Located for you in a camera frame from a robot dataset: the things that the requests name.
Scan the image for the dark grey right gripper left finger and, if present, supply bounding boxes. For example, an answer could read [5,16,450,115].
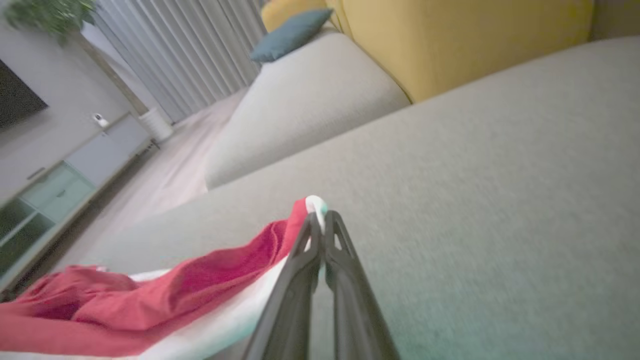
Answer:
[242,213,324,360]

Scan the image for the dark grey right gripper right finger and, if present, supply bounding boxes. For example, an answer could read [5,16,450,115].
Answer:
[324,210,401,360]

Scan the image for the red and white shirt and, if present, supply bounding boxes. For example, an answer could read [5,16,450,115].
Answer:
[0,195,329,360]

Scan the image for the long grey sofa seat cushion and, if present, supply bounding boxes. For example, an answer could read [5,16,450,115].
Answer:
[204,27,412,191]

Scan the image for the white ribbed plant pot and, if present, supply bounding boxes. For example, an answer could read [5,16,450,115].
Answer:
[138,107,175,144]

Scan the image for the grey and mint TV cabinet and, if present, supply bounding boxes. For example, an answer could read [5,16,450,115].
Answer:
[0,112,154,294]

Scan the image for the teal throw pillow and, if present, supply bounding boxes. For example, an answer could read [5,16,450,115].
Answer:
[249,8,335,64]

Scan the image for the grey pleated curtain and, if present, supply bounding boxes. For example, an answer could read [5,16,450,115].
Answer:
[91,0,269,124]

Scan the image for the large yellow sofa back cushion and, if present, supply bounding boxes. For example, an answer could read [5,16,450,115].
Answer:
[341,0,594,104]

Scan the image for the black wall television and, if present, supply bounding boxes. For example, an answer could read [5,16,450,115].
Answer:
[0,57,50,129]

